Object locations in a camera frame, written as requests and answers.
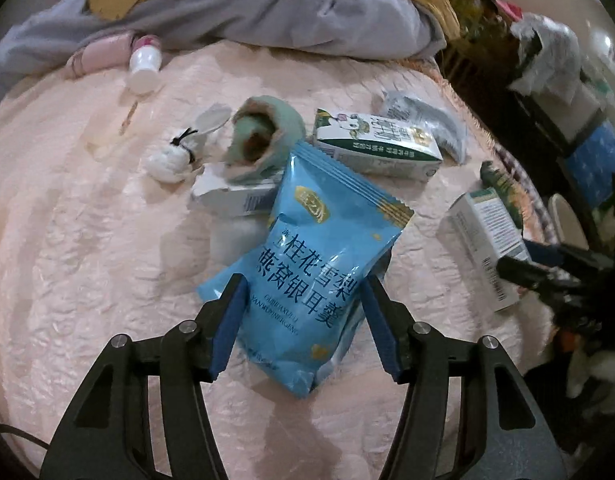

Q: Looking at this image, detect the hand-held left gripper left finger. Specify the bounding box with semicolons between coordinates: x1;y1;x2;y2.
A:
40;273;249;480

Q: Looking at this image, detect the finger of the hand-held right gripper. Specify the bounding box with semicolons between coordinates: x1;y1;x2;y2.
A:
496;255;615;311
525;240;615;281

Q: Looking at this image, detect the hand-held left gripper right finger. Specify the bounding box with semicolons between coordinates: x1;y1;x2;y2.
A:
361;276;568;480

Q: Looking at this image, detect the cream plastic bin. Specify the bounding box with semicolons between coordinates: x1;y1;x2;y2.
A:
546;194;591;251

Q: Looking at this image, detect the blue snack packet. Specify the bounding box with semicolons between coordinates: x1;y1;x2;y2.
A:
196;140;415;399

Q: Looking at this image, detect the torn white cardboard box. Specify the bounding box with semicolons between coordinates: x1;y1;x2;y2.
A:
190;165;283;218

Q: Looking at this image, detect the white green milk carton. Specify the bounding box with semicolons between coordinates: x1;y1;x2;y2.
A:
312;108;443;181

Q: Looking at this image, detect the green fuzzy sock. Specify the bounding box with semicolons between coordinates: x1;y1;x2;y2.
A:
224;96;307;183

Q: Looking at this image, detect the plaid bed sheet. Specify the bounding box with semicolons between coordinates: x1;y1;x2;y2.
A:
492;145;558;241

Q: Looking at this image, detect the white medicine box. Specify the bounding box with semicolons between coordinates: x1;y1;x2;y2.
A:
437;187;533;313

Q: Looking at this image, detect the blue wrapped package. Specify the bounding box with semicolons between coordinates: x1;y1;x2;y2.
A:
562;120;615;201

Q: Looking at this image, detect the pink bedspread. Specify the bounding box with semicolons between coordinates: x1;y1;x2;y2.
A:
0;45;558;480

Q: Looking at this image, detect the grey foil pouch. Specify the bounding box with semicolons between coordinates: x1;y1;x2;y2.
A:
380;89;469;165

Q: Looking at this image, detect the white cloth bundle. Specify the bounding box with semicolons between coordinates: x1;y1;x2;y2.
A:
146;127;201;183

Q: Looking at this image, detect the white plastic bag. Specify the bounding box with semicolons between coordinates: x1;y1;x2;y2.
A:
510;12;588;106

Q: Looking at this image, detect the wooden crib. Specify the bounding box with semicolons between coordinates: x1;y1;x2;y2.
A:
437;0;518;101

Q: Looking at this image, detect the white bottle pink cap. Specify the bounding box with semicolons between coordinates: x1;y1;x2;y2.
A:
129;35;162;95

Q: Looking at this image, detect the pink cloth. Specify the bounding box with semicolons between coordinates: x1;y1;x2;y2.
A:
65;31;138;79

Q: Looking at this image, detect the grey quilt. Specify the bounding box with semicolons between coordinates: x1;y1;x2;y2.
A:
0;0;448;116

